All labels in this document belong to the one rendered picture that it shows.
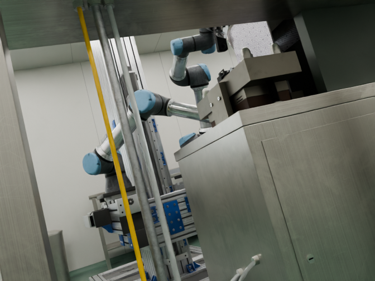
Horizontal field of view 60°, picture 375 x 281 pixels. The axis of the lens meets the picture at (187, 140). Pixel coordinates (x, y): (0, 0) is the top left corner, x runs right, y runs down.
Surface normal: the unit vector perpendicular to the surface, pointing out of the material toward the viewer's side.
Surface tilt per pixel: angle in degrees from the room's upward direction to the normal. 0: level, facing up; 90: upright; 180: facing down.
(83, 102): 90
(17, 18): 180
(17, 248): 90
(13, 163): 90
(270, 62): 90
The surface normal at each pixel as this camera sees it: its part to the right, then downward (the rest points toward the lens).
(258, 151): 0.28, -0.19
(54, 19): 0.26, 0.96
